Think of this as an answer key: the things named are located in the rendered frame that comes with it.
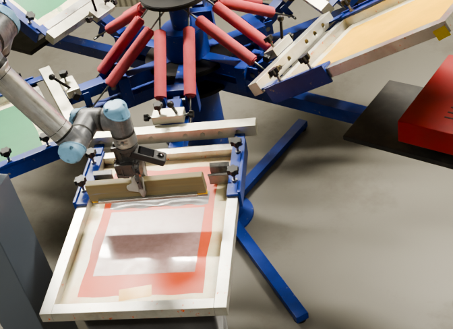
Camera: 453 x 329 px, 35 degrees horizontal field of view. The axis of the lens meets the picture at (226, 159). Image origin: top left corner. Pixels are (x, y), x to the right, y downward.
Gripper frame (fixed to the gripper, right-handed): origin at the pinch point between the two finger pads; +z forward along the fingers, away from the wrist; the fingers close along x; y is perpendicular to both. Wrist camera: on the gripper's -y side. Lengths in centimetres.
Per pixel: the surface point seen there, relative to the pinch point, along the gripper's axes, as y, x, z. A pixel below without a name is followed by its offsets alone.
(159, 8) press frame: 5, -87, -23
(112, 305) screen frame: 5.9, 40.8, 10.2
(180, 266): -12.2, 23.1, 13.5
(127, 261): 6.2, 19.9, 13.6
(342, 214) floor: -63, -96, 109
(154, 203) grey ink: 1.5, -7.4, 13.1
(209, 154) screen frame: -16.5, -31.6, 11.9
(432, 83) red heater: -100, -47, -2
